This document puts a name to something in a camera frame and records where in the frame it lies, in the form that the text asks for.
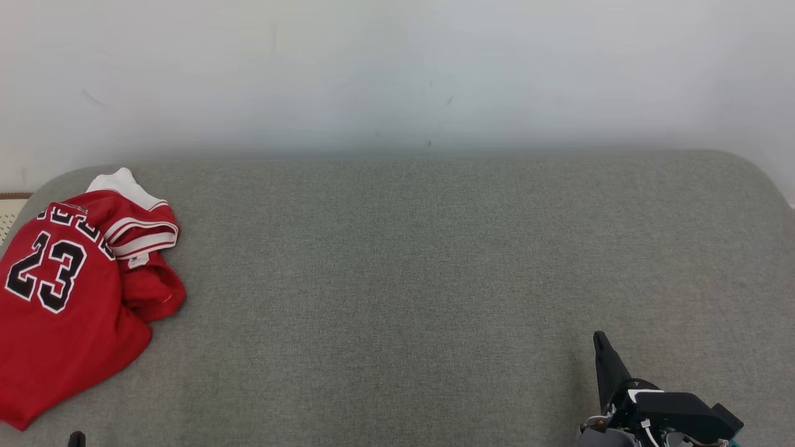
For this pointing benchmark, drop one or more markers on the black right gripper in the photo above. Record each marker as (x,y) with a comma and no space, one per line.
(674,413)

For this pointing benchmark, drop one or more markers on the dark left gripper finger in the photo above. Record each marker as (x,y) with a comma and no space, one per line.
(77,439)

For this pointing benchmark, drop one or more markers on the red number 23 jersey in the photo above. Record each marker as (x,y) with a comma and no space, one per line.
(56,323)

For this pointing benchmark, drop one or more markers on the cream perforated laundry basket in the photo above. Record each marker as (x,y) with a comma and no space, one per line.
(7,217)

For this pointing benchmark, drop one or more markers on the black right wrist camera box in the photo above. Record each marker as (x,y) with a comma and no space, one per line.
(728,421)

